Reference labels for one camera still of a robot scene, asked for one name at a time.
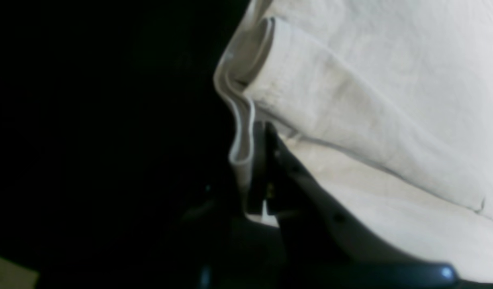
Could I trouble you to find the black table cloth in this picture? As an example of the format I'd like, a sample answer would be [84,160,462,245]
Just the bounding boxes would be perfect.
[0,0,248,289]

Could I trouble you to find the white T-shirt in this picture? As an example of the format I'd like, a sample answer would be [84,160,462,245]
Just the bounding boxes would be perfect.
[214,0,493,283]

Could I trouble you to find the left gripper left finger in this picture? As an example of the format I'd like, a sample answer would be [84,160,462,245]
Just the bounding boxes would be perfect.
[245,121,268,217]

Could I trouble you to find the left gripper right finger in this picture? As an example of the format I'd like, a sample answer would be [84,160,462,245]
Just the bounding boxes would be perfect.
[265,122,460,289]

